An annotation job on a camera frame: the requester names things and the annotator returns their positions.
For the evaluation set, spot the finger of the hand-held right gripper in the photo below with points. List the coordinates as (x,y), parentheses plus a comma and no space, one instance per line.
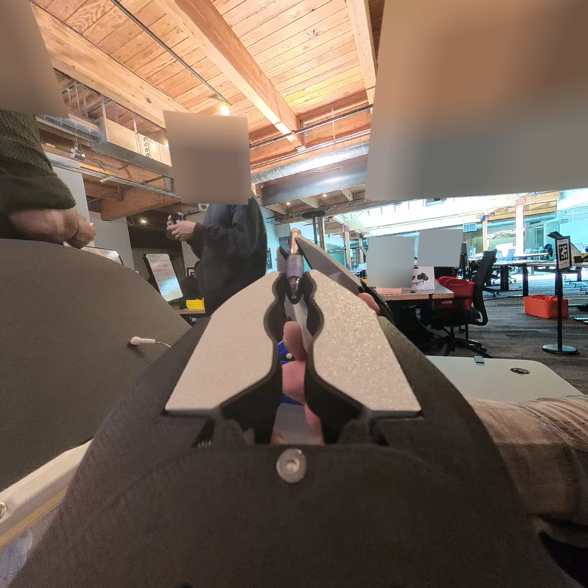
(321,262)
(298,321)

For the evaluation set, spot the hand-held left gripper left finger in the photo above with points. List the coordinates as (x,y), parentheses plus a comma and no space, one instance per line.
(220,358)

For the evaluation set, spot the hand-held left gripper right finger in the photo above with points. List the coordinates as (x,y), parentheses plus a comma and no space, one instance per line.
(363,358)

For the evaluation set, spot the blue retractable pen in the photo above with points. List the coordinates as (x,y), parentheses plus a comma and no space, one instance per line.
(294,266)

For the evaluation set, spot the person's right forearm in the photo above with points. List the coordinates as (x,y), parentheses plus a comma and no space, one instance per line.
(542,450)

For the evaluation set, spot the person's right hand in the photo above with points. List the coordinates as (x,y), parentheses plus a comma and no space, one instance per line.
(294,376)

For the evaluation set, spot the yellow plastic bin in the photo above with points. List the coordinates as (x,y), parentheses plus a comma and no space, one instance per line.
(195,304)

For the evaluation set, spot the grey office table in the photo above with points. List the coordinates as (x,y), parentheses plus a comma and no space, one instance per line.
(436,291)

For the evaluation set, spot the white printed cardboard box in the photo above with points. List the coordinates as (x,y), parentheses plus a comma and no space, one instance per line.
(422,278)

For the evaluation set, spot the small whiteboard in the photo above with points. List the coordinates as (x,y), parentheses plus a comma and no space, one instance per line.
(103,254)
(163,275)

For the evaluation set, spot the red bag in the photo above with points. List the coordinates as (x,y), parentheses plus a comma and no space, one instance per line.
(454,287)

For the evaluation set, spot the black office chair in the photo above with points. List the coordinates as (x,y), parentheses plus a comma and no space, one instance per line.
(484,271)

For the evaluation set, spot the dark grey board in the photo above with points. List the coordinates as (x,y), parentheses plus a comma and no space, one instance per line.
(69,344)

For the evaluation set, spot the round ceiling lamp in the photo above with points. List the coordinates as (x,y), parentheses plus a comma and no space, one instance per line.
(224,109)

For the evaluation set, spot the orange plastic bin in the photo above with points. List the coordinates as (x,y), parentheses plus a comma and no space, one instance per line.
(546,307)

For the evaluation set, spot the wooden book stand white base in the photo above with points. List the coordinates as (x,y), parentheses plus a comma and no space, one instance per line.
(36,477)

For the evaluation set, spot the black stanchion with tag sign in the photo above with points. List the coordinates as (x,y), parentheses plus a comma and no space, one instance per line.
(563,250)

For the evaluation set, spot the large spiral metal duct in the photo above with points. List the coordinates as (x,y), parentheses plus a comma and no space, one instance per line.
(312,160)

